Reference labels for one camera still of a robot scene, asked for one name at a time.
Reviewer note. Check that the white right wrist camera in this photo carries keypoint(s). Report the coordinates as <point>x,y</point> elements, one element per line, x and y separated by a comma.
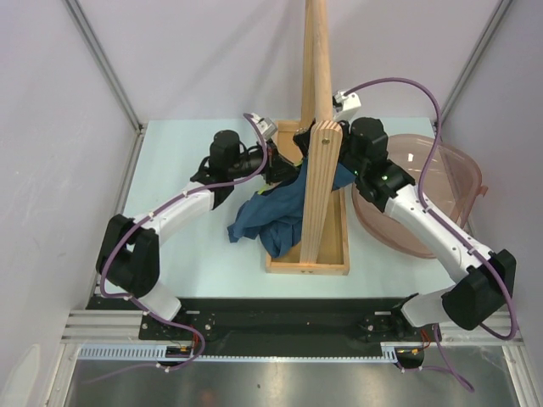
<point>345,106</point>

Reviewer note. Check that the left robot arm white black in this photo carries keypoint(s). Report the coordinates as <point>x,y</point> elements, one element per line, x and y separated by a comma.
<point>129,257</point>

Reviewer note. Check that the green hanger with metal hook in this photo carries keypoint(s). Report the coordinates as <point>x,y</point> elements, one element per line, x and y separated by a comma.
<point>269,186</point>

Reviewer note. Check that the pink translucent plastic bowl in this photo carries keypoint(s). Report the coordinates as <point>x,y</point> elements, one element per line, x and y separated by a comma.
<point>453,182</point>

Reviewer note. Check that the left aluminium frame post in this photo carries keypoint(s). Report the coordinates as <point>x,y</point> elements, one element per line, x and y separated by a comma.
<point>101,59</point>

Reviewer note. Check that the wooden rack with tray base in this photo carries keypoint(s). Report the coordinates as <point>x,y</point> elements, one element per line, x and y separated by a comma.
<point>324,248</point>

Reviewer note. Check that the right aluminium frame post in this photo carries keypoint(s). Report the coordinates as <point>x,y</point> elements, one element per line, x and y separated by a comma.
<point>491,28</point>

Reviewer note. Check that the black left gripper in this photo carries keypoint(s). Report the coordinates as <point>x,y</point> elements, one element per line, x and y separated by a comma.
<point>278,169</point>

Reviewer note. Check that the aluminium frame post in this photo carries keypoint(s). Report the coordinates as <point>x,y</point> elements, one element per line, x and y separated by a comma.
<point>101,59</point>
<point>491,28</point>

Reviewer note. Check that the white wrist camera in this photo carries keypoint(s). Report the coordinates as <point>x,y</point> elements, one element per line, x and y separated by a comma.
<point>345,106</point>
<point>266,127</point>

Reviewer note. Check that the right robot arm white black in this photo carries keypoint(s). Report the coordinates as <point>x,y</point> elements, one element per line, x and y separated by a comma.
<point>483,278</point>

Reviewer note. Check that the grey slotted cable duct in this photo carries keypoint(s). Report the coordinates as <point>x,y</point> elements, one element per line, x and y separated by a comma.
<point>173,355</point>

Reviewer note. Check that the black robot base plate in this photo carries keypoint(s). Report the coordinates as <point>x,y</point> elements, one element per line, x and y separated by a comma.
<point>299,326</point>

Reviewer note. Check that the dark blue t shirt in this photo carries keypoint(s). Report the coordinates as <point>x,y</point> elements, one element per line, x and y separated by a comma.
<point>274,216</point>

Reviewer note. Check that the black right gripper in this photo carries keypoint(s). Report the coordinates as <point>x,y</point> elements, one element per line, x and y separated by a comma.
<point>303,139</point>

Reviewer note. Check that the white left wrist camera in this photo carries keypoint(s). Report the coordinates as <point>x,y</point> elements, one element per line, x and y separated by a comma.
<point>266,127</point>

